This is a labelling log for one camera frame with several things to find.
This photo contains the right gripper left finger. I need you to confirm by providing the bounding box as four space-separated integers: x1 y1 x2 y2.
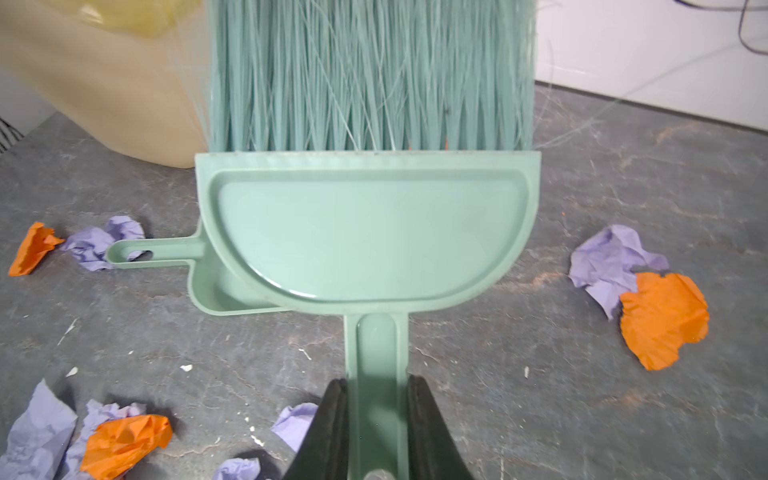
283 379 349 480

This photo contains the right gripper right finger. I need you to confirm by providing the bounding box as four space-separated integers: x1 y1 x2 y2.
407 375 473 480

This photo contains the green plastic dustpan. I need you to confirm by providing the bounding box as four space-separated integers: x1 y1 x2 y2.
105 221 289 316

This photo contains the green hand brush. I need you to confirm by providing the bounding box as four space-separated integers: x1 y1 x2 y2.
195 1 541 479

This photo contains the purple paper scrap front centre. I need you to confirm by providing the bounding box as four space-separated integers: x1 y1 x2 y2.
212 458 261 480

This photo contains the orange paper scrap front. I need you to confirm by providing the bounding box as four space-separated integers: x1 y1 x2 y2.
79 415 173 480

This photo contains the purple paper under orange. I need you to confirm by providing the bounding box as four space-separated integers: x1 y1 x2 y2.
63 400 146 480

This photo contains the purple paper scrap right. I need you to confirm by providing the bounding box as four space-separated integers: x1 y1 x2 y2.
568 224 669 320

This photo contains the orange paper scrap right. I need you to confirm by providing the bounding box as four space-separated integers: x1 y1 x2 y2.
620 272 710 371

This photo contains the purple paper scrap front left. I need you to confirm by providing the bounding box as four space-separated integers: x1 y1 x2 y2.
1 380 78 480

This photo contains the purple paper scrap near left gripper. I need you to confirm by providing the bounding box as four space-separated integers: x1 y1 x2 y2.
62 215 145 272

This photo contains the small orange paper scrap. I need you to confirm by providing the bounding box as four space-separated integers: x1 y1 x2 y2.
8 222 64 277

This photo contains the beige plastic trash bin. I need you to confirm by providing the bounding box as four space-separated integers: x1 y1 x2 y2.
1 1 210 168

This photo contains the yellow plastic bin liner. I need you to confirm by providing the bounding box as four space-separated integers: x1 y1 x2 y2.
43 0 201 38

